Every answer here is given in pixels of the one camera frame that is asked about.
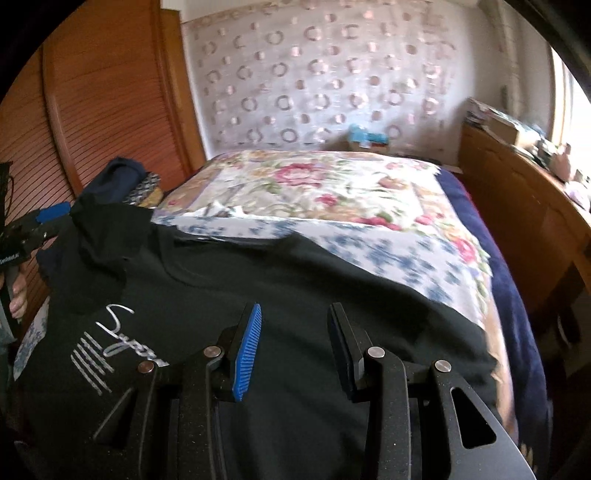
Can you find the navy folded garment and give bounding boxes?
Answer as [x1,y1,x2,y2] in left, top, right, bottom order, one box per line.
[76,157,149,209]

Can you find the desk clutter pile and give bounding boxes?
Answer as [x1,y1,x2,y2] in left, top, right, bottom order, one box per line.
[464,96,591,206]

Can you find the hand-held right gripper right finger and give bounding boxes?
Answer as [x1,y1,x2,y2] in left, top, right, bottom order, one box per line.
[327,302,539,480]

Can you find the navy blanket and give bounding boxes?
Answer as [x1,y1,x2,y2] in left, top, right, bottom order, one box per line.
[436,166,555,462]

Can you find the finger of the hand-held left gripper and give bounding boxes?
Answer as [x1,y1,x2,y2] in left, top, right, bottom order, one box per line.
[16,202,75,246]

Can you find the wooden side cabinet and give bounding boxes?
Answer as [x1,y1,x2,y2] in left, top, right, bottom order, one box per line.
[458,124,591,344]

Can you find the circle-patterned sheer curtain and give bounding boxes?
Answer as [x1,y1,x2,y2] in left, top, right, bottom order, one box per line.
[181,0,468,161]

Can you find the pink floral quilt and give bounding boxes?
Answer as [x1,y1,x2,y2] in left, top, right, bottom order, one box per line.
[154,150,492,282]

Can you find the black printed t-shirt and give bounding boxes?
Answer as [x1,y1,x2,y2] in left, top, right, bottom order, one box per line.
[14,202,502,480]

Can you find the light blue box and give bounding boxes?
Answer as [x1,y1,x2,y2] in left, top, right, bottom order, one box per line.
[346,123,391,151]

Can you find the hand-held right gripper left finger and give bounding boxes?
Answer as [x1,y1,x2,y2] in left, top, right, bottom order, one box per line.
[91,302,263,480]

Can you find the wooden louvred wardrobe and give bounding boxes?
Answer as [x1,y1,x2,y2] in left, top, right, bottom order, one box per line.
[0,0,207,324]

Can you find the circle-patterned folded cloth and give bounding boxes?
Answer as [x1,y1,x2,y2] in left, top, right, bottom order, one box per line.
[122,172,163,208]

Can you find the blue floral bed sheet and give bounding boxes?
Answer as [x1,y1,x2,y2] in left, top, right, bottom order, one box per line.
[11,215,492,384]

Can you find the person's left hand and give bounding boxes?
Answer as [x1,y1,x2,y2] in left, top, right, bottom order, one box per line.
[10,270,29,324]

